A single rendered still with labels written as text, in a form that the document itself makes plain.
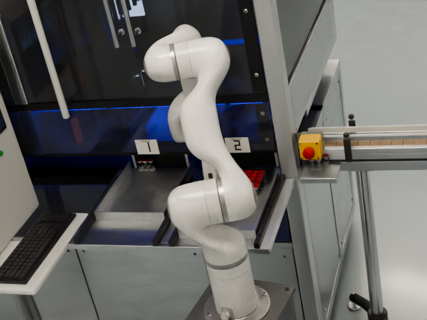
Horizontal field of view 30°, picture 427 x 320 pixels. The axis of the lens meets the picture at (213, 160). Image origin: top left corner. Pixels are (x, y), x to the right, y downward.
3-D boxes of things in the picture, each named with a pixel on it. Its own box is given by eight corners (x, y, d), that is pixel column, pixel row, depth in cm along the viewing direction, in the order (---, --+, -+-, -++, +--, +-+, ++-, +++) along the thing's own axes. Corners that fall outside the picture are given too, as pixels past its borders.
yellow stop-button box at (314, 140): (304, 149, 277) (301, 131, 273) (324, 148, 274) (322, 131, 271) (300, 160, 271) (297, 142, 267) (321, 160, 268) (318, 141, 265)
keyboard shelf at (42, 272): (26, 216, 307) (24, 211, 306) (91, 218, 298) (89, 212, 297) (-36, 293, 271) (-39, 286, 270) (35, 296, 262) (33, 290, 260)
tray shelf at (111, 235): (120, 173, 306) (119, 169, 306) (298, 171, 284) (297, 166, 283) (68, 248, 268) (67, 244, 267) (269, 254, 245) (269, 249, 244)
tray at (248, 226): (208, 181, 285) (206, 173, 284) (279, 180, 277) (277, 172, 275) (179, 237, 258) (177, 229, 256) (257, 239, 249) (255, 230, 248)
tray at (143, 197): (131, 168, 304) (129, 160, 302) (194, 167, 296) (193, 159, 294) (96, 220, 276) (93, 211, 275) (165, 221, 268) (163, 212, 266)
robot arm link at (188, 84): (155, 83, 233) (174, 150, 256) (208, 72, 233) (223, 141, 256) (152, 63, 239) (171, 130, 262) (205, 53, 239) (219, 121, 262)
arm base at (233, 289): (255, 336, 215) (243, 282, 206) (193, 324, 223) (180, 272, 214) (280, 291, 229) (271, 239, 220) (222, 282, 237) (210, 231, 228)
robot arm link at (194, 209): (250, 265, 212) (235, 189, 200) (182, 277, 212) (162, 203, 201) (245, 239, 222) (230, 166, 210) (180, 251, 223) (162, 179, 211)
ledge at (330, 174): (307, 162, 288) (306, 158, 287) (342, 162, 284) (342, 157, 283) (300, 183, 277) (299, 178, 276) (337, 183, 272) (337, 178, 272)
